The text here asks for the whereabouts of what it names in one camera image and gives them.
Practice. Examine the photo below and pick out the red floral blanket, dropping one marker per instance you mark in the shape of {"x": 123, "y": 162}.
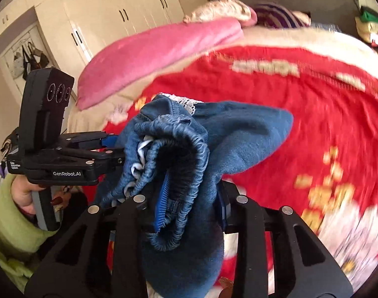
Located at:
{"x": 300, "y": 115}

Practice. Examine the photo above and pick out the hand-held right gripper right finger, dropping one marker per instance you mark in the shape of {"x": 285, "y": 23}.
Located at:
{"x": 223, "y": 206}

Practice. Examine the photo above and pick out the white hanging handbag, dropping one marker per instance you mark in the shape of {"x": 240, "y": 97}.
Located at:
{"x": 17, "y": 66}

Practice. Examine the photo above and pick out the person's green jacket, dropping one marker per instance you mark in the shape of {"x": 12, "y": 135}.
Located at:
{"x": 18, "y": 270}

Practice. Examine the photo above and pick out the cream wardrobe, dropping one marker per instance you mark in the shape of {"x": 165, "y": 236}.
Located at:
{"x": 114, "y": 6}

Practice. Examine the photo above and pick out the person's left forearm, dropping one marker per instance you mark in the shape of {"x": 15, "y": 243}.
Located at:
{"x": 8, "y": 223}

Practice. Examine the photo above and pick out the purple striped cloth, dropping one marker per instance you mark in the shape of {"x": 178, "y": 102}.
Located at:
{"x": 279, "y": 15}

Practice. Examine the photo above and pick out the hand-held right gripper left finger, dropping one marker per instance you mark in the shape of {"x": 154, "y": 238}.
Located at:
{"x": 162, "y": 205}

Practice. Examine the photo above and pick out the black hanging handbag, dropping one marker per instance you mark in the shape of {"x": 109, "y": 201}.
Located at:
{"x": 29, "y": 66}

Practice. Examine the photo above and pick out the person's left hand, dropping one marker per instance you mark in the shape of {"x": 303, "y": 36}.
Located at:
{"x": 21, "y": 195}

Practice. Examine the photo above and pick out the blue pants with lace hem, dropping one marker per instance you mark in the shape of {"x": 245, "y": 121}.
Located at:
{"x": 244, "y": 130}

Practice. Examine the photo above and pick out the pile of mixed clothes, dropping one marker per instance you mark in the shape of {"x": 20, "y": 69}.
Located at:
{"x": 372, "y": 28}

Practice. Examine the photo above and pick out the pink blanket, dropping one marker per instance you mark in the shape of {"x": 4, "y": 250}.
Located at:
{"x": 145, "y": 56}

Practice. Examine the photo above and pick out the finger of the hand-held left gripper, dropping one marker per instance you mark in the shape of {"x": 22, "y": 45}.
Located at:
{"x": 109, "y": 141}
{"x": 111, "y": 158}

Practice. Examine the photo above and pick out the pale floral pillow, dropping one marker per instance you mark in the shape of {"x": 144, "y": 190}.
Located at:
{"x": 220, "y": 9}

